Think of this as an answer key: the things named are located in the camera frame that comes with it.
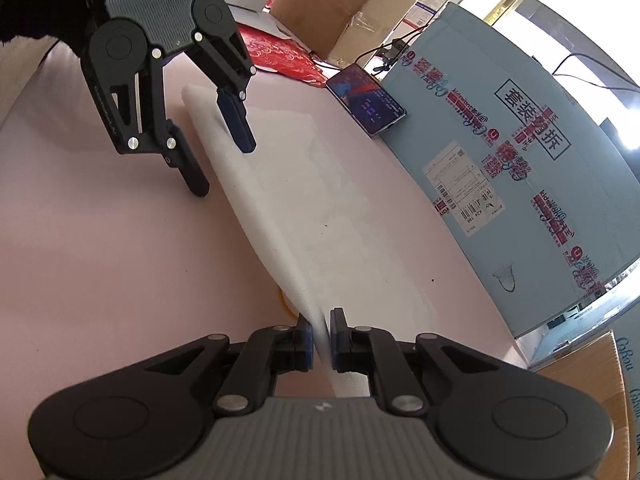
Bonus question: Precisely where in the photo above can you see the white nonwoven shopping bag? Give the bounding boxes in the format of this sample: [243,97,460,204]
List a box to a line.
[182,84,436,396]

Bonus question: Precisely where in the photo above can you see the red paper decoration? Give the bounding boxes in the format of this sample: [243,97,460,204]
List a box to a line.
[239,25,326,88]

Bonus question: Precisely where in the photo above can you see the open brown cardboard box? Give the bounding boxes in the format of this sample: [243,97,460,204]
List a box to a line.
[537,330,638,479]

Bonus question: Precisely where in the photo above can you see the sealed brown cardboard box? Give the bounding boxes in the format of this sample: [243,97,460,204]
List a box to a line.
[270,0,416,68]

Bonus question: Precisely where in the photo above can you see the smartphone with lit screen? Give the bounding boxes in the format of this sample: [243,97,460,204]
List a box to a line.
[326,64,407,138]

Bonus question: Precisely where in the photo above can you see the large light blue box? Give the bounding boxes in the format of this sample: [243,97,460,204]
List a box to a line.
[383,3,639,336]

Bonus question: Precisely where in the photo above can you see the black charging cable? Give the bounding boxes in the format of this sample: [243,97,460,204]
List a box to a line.
[309,24,436,72]

